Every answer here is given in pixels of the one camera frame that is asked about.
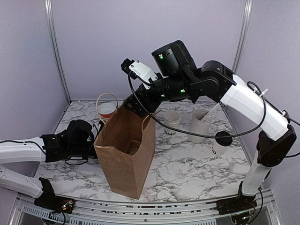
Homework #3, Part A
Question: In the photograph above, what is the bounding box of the aluminium frame post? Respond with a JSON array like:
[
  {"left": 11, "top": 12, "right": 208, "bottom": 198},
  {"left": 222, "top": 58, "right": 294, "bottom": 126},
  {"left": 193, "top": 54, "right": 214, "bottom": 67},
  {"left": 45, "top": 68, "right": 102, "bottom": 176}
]
[
  {"left": 232, "top": 0, "right": 253, "bottom": 74},
  {"left": 44, "top": 0, "right": 72, "bottom": 105}
]

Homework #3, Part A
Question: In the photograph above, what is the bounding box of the black plastic cup lid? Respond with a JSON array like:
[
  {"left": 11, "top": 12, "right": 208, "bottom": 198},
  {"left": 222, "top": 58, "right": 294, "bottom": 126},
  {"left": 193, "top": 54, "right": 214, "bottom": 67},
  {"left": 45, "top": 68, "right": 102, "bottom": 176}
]
[{"left": 215, "top": 131, "right": 233, "bottom": 147}]

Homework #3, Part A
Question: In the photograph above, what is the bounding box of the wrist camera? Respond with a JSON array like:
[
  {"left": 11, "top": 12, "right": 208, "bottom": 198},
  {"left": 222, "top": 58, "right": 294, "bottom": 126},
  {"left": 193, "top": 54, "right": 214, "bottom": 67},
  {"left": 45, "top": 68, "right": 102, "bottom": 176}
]
[
  {"left": 120, "top": 40, "right": 197, "bottom": 90},
  {"left": 62, "top": 120, "right": 96, "bottom": 159}
]

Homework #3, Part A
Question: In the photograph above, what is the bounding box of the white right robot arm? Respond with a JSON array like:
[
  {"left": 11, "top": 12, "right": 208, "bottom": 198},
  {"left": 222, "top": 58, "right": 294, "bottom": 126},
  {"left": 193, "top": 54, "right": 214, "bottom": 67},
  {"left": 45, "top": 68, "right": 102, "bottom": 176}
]
[{"left": 121, "top": 59, "right": 296, "bottom": 210}]

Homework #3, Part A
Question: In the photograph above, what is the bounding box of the white ribbed holder cup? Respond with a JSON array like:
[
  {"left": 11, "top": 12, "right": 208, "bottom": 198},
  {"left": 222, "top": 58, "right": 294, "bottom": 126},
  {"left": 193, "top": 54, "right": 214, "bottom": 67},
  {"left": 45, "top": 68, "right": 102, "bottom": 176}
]
[{"left": 188, "top": 109, "right": 212, "bottom": 135}]

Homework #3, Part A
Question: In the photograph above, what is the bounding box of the white wrapped stirrer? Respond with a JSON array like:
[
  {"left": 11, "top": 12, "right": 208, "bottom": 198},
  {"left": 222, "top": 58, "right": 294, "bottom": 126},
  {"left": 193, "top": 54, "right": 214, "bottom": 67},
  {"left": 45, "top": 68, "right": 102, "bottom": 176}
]
[{"left": 201, "top": 103, "right": 220, "bottom": 122}]

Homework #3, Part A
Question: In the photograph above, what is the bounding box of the brown paper takeout bag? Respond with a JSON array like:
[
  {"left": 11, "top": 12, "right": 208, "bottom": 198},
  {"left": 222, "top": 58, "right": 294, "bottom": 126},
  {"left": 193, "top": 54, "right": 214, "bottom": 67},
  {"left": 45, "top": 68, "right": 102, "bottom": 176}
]
[{"left": 94, "top": 104, "right": 156, "bottom": 199}]

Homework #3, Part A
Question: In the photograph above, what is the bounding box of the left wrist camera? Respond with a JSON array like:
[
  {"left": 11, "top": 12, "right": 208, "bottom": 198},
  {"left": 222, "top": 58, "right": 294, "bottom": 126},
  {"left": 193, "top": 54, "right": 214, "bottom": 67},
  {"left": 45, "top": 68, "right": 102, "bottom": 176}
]
[{"left": 62, "top": 120, "right": 96, "bottom": 159}]

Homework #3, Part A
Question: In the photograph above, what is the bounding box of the right aluminium frame post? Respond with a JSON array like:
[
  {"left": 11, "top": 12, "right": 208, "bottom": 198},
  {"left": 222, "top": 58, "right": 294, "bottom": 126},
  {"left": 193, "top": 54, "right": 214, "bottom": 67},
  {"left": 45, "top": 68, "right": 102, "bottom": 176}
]
[{"left": 232, "top": 0, "right": 253, "bottom": 74}]

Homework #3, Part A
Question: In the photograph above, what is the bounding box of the white paper cup stack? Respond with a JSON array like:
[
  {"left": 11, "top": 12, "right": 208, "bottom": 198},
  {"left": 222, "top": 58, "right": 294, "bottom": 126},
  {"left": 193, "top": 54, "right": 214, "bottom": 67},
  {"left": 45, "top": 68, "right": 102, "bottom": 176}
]
[{"left": 164, "top": 111, "right": 181, "bottom": 137}]

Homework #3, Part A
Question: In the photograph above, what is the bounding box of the left aluminium frame post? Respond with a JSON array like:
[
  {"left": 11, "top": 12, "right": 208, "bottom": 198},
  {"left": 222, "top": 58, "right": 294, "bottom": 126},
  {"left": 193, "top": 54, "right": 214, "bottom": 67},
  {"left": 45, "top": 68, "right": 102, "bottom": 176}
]
[{"left": 44, "top": 0, "right": 72, "bottom": 105}]

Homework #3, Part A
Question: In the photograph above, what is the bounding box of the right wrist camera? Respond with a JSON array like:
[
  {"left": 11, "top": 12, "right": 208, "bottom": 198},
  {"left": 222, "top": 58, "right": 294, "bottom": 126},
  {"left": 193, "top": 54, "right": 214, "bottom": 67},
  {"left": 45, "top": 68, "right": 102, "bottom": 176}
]
[{"left": 120, "top": 40, "right": 197, "bottom": 90}]

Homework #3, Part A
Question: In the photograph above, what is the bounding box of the white paper coffee cup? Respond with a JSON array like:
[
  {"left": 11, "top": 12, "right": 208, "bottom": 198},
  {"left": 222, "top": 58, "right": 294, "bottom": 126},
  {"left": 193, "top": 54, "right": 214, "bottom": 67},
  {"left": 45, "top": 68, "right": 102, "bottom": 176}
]
[{"left": 211, "top": 142, "right": 229, "bottom": 156}]

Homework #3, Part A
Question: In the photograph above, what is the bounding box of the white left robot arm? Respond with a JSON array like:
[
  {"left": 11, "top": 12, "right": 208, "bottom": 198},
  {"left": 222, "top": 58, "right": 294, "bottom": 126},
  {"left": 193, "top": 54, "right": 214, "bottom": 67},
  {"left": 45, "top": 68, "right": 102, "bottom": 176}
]
[{"left": 0, "top": 137, "right": 59, "bottom": 209}]

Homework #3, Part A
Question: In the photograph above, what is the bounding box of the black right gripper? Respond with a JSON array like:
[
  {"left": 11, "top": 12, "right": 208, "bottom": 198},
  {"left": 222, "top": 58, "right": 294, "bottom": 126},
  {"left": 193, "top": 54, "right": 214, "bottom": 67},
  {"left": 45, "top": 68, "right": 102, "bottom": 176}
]
[{"left": 123, "top": 72, "right": 195, "bottom": 118}]

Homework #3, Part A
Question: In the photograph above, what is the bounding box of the red paper bowl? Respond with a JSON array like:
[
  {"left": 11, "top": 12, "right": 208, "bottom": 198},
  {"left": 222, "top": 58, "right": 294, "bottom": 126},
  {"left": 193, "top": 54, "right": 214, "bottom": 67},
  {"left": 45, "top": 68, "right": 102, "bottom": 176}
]
[{"left": 97, "top": 102, "right": 117, "bottom": 119}]

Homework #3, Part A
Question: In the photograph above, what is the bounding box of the aluminium front rail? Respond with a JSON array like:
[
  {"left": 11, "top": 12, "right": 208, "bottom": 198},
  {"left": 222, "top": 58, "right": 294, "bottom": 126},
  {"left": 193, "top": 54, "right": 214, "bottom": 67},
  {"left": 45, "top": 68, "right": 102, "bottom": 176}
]
[{"left": 8, "top": 189, "right": 282, "bottom": 225}]

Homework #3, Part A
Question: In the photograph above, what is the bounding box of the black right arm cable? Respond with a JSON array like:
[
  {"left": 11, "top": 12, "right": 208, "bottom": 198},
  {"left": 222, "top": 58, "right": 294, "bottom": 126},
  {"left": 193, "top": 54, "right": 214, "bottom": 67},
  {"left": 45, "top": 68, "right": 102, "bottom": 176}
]
[{"left": 127, "top": 70, "right": 300, "bottom": 158}]

